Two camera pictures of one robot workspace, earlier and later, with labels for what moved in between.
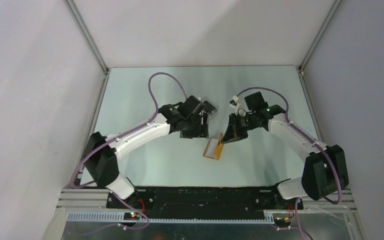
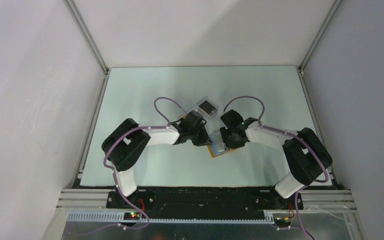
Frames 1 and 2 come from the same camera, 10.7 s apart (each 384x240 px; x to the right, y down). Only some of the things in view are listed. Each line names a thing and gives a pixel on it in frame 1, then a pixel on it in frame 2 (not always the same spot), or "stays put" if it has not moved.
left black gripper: (202, 130) to (204, 139)
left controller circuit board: (131, 216) stays put
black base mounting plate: (203, 199) stays put
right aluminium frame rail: (333, 8) stays put
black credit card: (209, 107) stays put
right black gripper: (233, 131) to (227, 143)
